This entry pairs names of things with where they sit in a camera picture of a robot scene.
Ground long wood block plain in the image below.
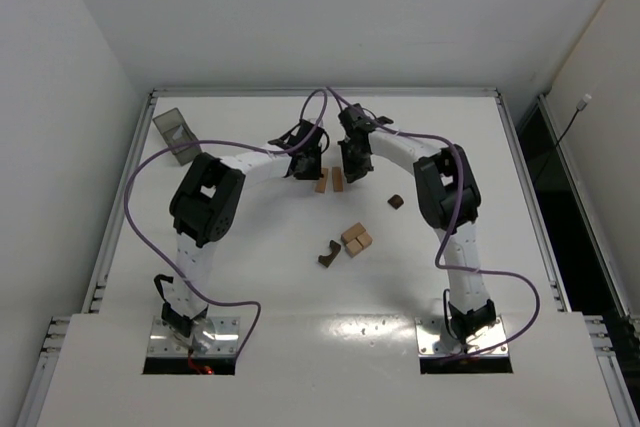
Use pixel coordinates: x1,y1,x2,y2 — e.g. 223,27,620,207
332,166,344,192

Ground long wood block printed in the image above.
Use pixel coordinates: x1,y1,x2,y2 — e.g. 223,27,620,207
315,167,329,193

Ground dark brown half-round block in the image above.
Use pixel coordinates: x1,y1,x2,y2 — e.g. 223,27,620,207
388,194,404,209

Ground wide light wood block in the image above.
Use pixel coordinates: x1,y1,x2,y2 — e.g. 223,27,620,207
341,222,366,244

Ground light wood cube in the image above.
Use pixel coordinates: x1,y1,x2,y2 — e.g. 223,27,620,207
345,239,363,257
356,231,373,249

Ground clear smoky plastic box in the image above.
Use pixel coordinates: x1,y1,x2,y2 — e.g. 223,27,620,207
153,108,202,166

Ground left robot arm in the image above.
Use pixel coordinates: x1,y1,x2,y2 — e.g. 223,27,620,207
154,120,327,338

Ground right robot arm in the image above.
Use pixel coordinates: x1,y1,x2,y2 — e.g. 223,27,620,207
338,104,497,343

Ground dark brown arch block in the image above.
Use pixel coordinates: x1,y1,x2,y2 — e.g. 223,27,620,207
318,240,342,268

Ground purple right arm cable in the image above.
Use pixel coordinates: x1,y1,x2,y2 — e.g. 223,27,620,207
324,86,542,364

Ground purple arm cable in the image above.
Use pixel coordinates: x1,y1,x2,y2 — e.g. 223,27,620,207
122,89,331,364
324,86,542,364

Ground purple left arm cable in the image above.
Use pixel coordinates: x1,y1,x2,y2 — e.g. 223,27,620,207
122,89,331,364

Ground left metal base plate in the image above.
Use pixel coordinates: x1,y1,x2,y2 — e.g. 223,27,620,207
146,316,240,359

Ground metal base plate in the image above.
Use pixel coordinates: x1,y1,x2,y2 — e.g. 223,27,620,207
415,316,509,358
146,316,240,359

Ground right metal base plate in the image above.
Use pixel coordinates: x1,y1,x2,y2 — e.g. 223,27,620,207
415,316,509,358

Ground black hanging wall cable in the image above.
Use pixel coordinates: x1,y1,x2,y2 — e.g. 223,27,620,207
542,93,593,168

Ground aluminium table frame rail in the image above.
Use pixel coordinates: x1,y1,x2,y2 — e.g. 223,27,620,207
14,86,640,427

